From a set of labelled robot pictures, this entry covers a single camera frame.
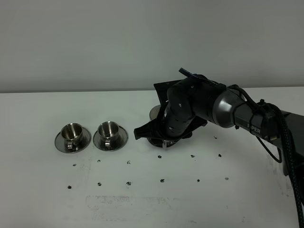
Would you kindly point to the left stainless steel teacup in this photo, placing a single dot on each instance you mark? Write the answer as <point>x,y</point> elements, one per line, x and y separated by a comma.
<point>72,134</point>

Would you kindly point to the stainless steel teapot saucer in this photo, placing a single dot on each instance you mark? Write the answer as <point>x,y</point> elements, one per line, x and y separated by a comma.
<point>160,142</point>

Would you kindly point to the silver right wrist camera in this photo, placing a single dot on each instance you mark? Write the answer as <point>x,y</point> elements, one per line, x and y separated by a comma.
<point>195,78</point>

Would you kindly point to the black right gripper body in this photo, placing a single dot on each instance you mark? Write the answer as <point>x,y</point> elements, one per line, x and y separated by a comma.
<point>185,106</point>

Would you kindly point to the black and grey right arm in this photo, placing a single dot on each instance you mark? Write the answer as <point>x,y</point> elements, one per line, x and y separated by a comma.
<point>232,109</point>

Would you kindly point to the right stainless steel saucer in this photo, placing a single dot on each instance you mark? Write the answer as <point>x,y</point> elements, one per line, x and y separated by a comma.
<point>118,144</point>

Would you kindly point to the right stainless steel teacup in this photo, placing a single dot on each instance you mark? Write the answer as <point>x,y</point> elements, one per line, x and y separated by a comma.
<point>108,133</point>

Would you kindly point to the left stainless steel saucer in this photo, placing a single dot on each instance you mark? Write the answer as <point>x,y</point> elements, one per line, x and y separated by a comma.
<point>61,144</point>

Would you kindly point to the stainless steel teacup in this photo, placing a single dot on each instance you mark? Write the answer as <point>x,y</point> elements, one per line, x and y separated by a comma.
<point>108,133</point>
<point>72,134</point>

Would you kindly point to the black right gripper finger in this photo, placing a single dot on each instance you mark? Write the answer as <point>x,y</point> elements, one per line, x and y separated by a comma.
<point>149,130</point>

